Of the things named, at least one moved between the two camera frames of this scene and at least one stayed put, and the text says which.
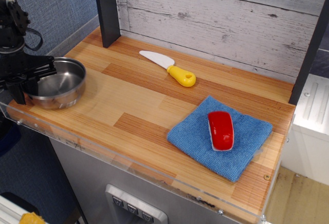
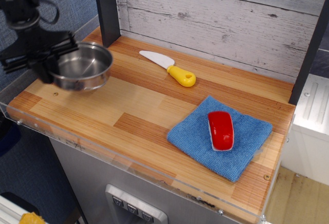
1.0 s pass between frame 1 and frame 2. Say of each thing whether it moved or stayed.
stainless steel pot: moved
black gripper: moved
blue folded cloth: stayed
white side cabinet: stayed
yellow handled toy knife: stayed
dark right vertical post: stayed
